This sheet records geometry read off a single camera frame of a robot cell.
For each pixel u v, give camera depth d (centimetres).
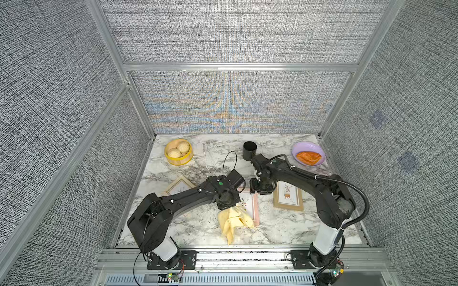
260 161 74
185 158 104
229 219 73
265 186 77
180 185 95
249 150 102
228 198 63
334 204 48
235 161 109
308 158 104
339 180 48
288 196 91
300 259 73
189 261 73
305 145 117
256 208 86
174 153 104
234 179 66
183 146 107
